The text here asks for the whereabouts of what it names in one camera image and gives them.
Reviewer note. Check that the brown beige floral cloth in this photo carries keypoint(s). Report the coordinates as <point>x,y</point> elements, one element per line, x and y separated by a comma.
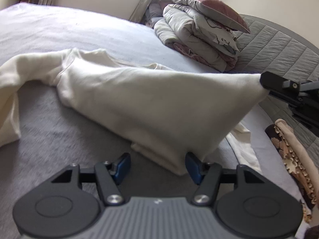
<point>296,154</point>

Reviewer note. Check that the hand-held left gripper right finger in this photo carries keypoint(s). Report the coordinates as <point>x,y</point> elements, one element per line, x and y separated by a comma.
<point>193,168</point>

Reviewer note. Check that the grey quilted headboard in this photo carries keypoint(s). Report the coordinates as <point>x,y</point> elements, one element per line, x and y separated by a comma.
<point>279,47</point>

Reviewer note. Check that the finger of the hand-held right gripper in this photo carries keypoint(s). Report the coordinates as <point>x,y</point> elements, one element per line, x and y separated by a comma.
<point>271,81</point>
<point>306,112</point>

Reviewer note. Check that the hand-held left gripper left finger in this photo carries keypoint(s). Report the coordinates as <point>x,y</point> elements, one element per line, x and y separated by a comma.
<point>122,169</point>

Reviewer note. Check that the white floral pillow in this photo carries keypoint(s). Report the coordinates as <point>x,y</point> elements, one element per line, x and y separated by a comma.
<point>221,38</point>

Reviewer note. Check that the folded grey comforter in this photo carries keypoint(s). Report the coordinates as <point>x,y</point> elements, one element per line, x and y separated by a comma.
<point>184,29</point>

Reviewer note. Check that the white sweatshirt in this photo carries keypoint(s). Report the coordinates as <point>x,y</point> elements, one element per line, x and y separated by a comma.
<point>149,104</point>

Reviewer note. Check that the pile of grey clothes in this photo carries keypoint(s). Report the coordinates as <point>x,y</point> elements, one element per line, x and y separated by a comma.
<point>155,13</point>

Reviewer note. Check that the mauve pillow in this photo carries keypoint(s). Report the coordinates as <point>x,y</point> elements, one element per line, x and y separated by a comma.
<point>214,6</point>

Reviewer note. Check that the bed with grey sheet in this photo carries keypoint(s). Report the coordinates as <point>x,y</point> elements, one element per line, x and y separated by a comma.
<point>74,27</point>

